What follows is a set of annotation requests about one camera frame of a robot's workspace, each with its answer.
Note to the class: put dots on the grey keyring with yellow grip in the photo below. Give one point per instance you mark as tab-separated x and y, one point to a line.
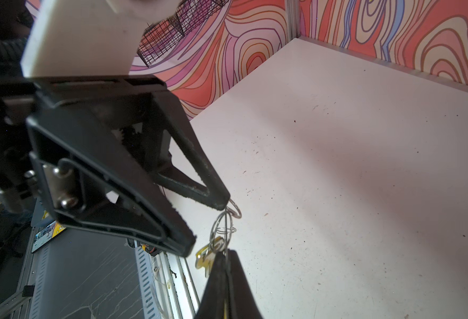
223	228

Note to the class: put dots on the key with yellow tag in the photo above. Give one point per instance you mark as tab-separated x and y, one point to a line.
205	257

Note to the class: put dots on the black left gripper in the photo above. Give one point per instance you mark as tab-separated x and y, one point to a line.
91	143

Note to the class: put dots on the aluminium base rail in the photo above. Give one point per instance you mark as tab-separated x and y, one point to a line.
167	288

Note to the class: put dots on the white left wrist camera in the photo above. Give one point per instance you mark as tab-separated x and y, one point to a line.
75	38

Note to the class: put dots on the black wire basket left wall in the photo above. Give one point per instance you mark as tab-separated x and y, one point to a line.
158	39

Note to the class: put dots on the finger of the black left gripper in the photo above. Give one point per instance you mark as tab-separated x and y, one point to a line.
194	171

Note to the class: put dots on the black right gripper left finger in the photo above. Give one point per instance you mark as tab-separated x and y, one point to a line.
215	295

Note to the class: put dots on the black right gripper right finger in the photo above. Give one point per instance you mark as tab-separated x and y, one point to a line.
241	302

